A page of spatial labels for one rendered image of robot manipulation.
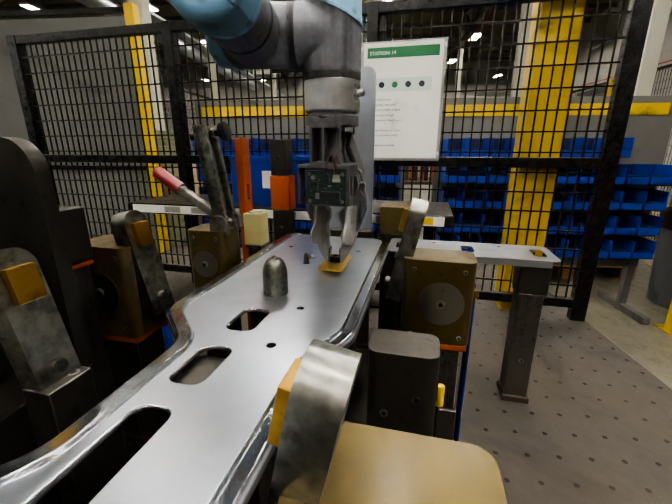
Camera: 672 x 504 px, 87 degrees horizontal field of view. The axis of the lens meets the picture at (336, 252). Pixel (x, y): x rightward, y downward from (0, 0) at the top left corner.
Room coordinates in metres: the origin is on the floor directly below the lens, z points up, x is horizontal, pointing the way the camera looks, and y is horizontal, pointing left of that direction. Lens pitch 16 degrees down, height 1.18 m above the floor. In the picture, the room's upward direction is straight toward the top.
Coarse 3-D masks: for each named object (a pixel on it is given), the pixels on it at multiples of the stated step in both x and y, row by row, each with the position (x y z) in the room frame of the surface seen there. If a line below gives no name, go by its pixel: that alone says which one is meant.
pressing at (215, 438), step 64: (256, 256) 0.58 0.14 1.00; (320, 256) 0.59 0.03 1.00; (384, 256) 0.61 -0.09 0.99; (192, 320) 0.35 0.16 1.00; (320, 320) 0.35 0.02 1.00; (128, 384) 0.24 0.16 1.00; (256, 384) 0.24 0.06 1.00; (64, 448) 0.18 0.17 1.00; (192, 448) 0.18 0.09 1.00; (256, 448) 0.18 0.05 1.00
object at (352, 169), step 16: (320, 128) 0.49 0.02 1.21; (336, 128) 0.49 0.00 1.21; (320, 144) 0.50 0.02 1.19; (336, 144) 0.49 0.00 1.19; (320, 160) 0.50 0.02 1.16; (336, 160) 0.49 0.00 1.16; (304, 176) 0.50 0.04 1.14; (320, 176) 0.48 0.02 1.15; (336, 176) 0.47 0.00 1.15; (352, 176) 0.48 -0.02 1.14; (304, 192) 0.50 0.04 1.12; (320, 192) 0.47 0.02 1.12; (336, 192) 0.47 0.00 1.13; (352, 192) 0.48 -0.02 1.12
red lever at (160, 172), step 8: (160, 168) 0.61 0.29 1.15; (160, 176) 0.60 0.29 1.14; (168, 176) 0.60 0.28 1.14; (168, 184) 0.60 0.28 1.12; (176, 184) 0.60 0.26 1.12; (184, 184) 0.61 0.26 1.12; (176, 192) 0.60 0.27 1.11; (184, 192) 0.60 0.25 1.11; (192, 192) 0.60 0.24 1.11; (192, 200) 0.59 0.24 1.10; (200, 200) 0.59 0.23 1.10; (200, 208) 0.59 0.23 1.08; (208, 208) 0.59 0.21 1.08
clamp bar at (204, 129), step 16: (192, 128) 0.58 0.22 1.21; (208, 128) 0.60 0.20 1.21; (224, 128) 0.58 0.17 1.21; (208, 144) 0.57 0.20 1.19; (208, 160) 0.57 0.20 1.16; (208, 176) 0.57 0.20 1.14; (224, 176) 0.60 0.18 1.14; (208, 192) 0.57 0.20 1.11; (224, 192) 0.60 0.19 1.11; (224, 208) 0.57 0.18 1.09
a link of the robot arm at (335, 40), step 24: (312, 0) 0.49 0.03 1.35; (336, 0) 0.48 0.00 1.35; (360, 0) 0.51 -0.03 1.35; (312, 24) 0.48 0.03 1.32; (336, 24) 0.48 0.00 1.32; (360, 24) 0.50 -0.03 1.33; (312, 48) 0.49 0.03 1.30; (336, 48) 0.48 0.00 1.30; (360, 48) 0.51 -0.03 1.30; (312, 72) 0.49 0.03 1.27; (336, 72) 0.48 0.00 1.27; (360, 72) 0.51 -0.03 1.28
